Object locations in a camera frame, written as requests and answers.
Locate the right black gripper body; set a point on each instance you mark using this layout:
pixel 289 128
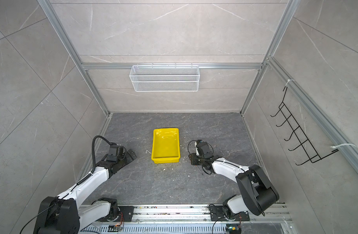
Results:
pixel 197 160

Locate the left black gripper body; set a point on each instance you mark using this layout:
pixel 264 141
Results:
pixel 126 158

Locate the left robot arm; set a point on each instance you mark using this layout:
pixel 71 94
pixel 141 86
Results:
pixel 64 213

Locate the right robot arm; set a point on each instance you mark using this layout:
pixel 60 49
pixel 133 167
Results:
pixel 257 193

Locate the yellow plastic bin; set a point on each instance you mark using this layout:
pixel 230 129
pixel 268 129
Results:
pixel 166 146

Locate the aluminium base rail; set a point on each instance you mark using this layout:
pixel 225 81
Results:
pixel 193 219

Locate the white wire mesh basket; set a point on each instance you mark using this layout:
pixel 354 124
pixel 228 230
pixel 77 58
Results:
pixel 165 78

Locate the black wire hook rack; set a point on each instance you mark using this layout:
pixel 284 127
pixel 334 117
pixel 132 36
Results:
pixel 298 133

